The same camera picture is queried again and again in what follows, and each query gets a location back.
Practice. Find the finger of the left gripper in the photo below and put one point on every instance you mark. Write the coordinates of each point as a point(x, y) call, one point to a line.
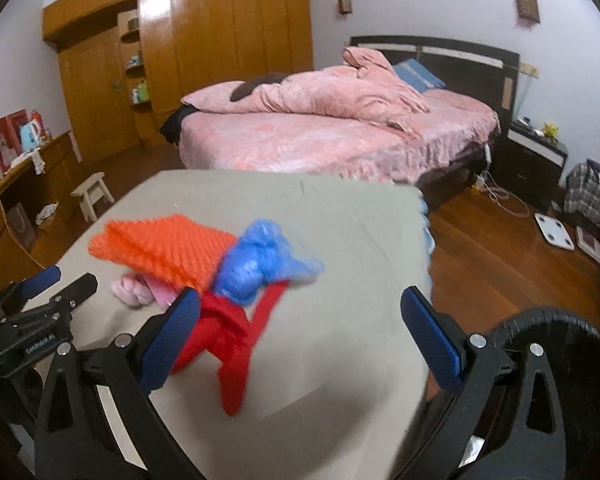
point(32, 287)
point(77, 292)

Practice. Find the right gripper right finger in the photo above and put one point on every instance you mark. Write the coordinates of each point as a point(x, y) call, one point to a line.
point(439, 339)

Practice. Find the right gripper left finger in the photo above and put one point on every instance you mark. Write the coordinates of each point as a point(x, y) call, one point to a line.
point(162, 338)

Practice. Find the pink knitted cloth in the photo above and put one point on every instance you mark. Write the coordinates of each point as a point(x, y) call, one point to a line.
point(163, 292)

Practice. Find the pale pink socks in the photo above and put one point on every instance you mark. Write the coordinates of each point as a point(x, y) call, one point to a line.
point(132, 290)

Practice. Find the orange fuzzy cloth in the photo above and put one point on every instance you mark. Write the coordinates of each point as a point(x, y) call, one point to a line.
point(174, 249)

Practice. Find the blue plastic bag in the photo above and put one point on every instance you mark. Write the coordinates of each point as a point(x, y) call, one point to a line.
point(261, 256)

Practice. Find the black trash bin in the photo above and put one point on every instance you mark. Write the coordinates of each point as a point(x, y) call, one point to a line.
point(529, 407)

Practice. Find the red cloth garment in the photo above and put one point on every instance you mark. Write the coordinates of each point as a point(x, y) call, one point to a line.
point(225, 331)

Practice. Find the wooden sideboard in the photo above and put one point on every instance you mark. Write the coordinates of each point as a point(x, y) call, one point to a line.
point(35, 210)

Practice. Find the white wooden stool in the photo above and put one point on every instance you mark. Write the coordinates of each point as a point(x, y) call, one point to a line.
point(91, 191)

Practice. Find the grey table cloth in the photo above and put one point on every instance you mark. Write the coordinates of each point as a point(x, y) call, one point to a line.
point(336, 377)

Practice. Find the light blue kettle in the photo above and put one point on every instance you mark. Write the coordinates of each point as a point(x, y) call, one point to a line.
point(30, 136)

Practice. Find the white bathroom scale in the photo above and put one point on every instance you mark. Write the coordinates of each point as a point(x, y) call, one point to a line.
point(554, 232)

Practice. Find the black clothing on bed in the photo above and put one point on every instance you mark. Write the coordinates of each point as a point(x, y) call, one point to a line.
point(172, 127)

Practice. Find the black nightstand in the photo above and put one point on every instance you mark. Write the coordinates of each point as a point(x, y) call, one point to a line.
point(529, 165)

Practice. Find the plaid bag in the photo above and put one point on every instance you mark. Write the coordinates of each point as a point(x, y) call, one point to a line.
point(583, 191)

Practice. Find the bed with pink sheet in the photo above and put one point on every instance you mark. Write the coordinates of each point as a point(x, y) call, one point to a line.
point(456, 128)

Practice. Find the yellow plush toy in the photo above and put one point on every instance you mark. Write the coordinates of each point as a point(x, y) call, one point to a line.
point(550, 131)

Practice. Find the wooden wardrobe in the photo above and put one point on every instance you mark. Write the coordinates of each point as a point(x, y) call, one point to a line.
point(126, 64)

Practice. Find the pink duvet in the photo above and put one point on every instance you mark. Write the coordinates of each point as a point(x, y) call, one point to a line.
point(364, 87)

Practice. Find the blue pillow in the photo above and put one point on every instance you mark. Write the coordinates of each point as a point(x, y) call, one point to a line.
point(417, 76)

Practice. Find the black headboard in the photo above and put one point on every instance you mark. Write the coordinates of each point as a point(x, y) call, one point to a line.
point(485, 73)

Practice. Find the red picture frame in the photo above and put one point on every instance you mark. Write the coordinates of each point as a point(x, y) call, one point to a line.
point(10, 143)

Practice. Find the wall lamp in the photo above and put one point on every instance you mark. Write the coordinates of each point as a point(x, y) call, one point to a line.
point(528, 11)
point(344, 7)

